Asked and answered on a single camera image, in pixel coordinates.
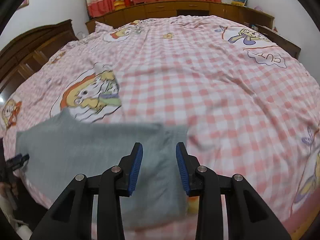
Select grey pants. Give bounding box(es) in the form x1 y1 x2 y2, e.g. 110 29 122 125
16 110 188 229

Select dark wooden headboard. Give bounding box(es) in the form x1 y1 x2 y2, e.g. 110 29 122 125
0 20 77 104

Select pink checked cartoon bed sheet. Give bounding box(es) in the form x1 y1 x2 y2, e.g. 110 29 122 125
1 16 319 239

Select wooden bed footboard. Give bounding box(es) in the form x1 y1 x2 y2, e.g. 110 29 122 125
257 24 301 60

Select yellow toy on cabinet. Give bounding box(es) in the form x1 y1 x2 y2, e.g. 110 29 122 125
114 0 126 11

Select long wooden cabinet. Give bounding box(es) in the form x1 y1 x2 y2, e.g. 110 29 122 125
86 0 274 33

